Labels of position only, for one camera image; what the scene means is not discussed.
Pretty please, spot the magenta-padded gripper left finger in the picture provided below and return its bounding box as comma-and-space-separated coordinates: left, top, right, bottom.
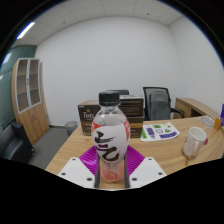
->
56, 145, 101, 190

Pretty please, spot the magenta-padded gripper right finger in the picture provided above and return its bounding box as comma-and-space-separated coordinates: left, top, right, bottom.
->
123, 145, 168, 190

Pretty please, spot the clear pink drink bottle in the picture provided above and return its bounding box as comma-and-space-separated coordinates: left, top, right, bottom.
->
90, 90, 131, 183

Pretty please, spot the white sticker sheet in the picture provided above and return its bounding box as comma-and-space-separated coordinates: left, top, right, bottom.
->
140, 121, 181, 143

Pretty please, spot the grey waste bin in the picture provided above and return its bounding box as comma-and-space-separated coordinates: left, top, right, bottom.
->
64, 120, 79, 137

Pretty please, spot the small brown cardboard box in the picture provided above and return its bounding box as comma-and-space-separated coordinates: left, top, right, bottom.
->
77, 99, 102, 137

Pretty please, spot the white ceramic mug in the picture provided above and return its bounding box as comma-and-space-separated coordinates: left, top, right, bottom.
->
182, 126, 209, 160

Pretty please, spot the wooden cabinet with glass doors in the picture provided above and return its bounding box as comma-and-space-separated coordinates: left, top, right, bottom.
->
11, 57, 51, 146

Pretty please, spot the black mesh office chair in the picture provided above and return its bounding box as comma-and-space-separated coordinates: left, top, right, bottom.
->
142, 86, 185, 122

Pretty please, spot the black leather armchair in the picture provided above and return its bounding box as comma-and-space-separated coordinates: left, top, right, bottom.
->
0, 120, 35, 164

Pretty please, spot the wooden side desk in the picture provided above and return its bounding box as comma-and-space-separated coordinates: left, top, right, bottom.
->
173, 97, 221, 120

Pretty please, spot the ceiling light panel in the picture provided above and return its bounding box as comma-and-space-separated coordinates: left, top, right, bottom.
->
1, 52, 13, 66
16, 21, 36, 40

